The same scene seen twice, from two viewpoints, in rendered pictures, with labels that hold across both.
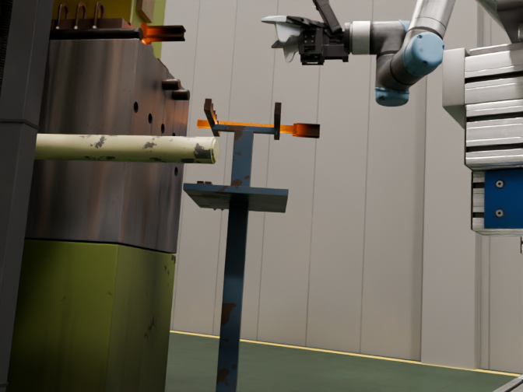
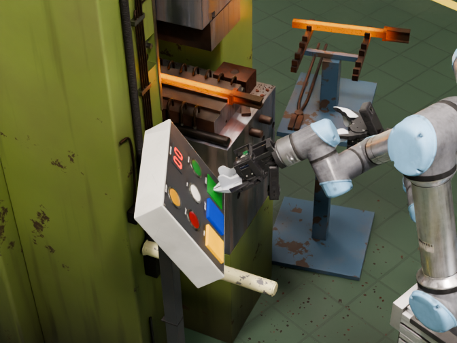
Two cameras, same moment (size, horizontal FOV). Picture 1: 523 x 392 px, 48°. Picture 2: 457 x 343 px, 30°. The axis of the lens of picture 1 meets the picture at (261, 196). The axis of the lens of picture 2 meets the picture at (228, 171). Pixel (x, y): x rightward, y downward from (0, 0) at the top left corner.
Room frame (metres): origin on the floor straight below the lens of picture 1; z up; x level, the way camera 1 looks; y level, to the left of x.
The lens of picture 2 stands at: (-0.74, -0.25, 2.50)
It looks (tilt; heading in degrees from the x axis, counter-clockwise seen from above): 40 degrees down; 15
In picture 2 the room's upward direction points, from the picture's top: 1 degrees counter-clockwise
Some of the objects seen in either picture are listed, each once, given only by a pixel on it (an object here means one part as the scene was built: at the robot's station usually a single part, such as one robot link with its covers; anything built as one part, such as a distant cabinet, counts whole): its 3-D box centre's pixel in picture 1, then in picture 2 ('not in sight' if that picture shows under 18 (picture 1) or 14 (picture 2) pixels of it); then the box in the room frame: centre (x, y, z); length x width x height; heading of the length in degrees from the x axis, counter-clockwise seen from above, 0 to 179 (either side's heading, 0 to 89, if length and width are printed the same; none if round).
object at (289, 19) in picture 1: (301, 25); (348, 133); (1.27, -0.07, 1.00); 0.09 x 0.05 x 0.02; 115
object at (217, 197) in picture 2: not in sight; (212, 192); (0.92, 0.25, 1.00); 0.07 x 0.05 x 0.07; 14
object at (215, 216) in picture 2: not in sight; (213, 217); (0.82, 0.22, 1.01); 0.07 x 0.05 x 0.07; 14
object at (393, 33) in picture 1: (394, 39); not in sight; (1.27, -0.28, 0.97); 0.11 x 0.08 x 0.09; 79
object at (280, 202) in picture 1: (239, 199); (328, 108); (1.85, 0.07, 0.67); 0.40 x 0.30 x 0.02; 178
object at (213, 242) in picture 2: not in sight; (213, 244); (0.73, 0.19, 1.01); 0.07 x 0.05 x 0.07; 14
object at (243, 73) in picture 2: not in sight; (234, 79); (1.54, 0.35, 0.95); 0.12 x 0.09 x 0.07; 79
